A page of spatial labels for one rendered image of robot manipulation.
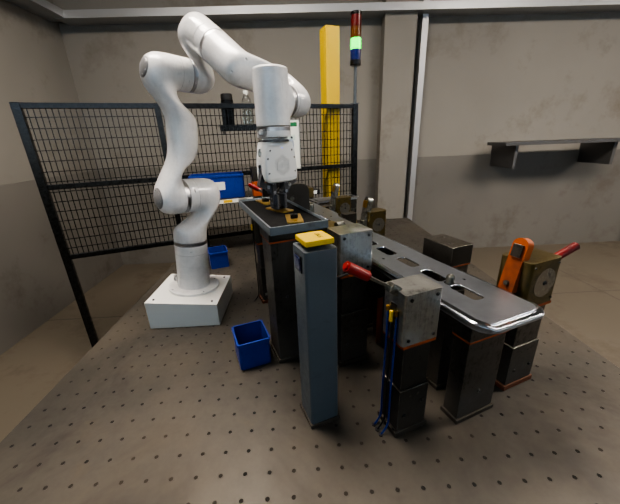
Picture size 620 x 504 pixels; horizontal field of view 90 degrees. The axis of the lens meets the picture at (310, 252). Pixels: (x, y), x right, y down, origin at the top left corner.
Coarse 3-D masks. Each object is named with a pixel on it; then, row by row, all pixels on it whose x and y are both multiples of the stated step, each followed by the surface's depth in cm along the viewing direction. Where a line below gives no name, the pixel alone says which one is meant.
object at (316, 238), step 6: (300, 234) 62; (306, 234) 62; (312, 234) 62; (318, 234) 61; (324, 234) 61; (300, 240) 60; (306, 240) 58; (312, 240) 58; (318, 240) 58; (324, 240) 59; (330, 240) 59; (306, 246) 58; (312, 246) 58; (318, 246) 60
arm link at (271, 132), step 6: (270, 126) 73; (276, 126) 73; (282, 126) 74; (288, 126) 75; (258, 132) 75; (264, 132) 74; (270, 132) 73; (276, 132) 73; (282, 132) 74; (288, 132) 75; (264, 138) 75; (270, 138) 75; (276, 138) 75; (282, 138) 76
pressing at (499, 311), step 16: (320, 208) 158; (384, 240) 106; (384, 256) 92; (400, 256) 92; (416, 256) 91; (384, 272) 83; (400, 272) 81; (416, 272) 81; (448, 272) 80; (464, 272) 81; (448, 288) 72; (464, 288) 72; (480, 288) 71; (496, 288) 71; (448, 304) 65; (464, 304) 65; (480, 304) 65; (496, 304) 65; (512, 304) 64; (528, 304) 64; (464, 320) 60; (480, 320) 59; (496, 320) 59; (512, 320) 60; (528, 320) 60
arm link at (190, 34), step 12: (192, 12) 83; (180, 24) 85; (192, 24) 82; (204, 24) 81; (180, 36) 86; (192, 36) 82; (192, 48) 86; (192, 60) 92; (204, 72) 96; (204, 84) 101
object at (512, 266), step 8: (520, 240) 71; (528, 240) 70; (512, 248) 72; (520, 248) 70; (528, 248) 69; (512, 256) 72; (520, 256) 70; (528, 256) 70; (512, 264) 72; (520, 264) 70; (504, 272) 74; (512, 272) 72; (520, 272) 71; (504, 280) 73; (512, 280) 72; (504, 288) 74; (512, 288) 72
